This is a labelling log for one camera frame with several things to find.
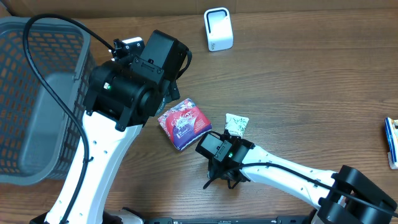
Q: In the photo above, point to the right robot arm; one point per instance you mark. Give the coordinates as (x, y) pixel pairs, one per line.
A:
(346, 196)

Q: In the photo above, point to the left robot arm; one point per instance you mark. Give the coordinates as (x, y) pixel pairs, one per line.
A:
(123, 93)

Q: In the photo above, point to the white cream tube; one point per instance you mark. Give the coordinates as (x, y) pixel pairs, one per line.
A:
(236, 125)

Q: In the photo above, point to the grey plastic shopping basket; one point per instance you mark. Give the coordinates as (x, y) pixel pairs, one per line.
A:
(38, 140)

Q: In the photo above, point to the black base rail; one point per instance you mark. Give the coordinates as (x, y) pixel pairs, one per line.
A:
(289, 219)

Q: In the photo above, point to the red purple pad pack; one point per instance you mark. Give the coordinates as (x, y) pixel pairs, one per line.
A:
(184, 123)

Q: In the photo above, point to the white barcode scanner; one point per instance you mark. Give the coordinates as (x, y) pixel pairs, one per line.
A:
(219, 31)

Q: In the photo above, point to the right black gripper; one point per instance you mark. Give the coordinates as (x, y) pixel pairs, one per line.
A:
(211, 170)

